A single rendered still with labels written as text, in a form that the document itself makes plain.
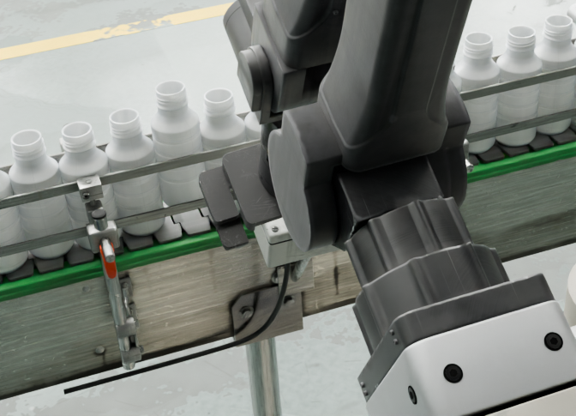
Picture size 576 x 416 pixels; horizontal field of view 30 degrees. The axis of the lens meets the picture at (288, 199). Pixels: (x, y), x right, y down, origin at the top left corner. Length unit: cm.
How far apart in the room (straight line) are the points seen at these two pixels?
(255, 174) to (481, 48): 64
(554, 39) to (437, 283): 94
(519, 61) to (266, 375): 58
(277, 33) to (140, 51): 334
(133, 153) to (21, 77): 266
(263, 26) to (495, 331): 25
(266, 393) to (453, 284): 107
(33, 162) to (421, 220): 78
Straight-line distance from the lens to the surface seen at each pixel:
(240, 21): 80
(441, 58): 55
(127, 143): 132
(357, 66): 56
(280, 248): 123
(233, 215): 85
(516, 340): 55
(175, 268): 139
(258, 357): 158
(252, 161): 85
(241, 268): 142
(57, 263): 137
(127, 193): 135
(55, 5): 446
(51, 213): 134
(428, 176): 62
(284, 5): 65
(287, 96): 69
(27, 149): 130
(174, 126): 130
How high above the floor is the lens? 183
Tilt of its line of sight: 36 degrees down
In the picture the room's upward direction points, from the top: 4 degrees counter-clockwise
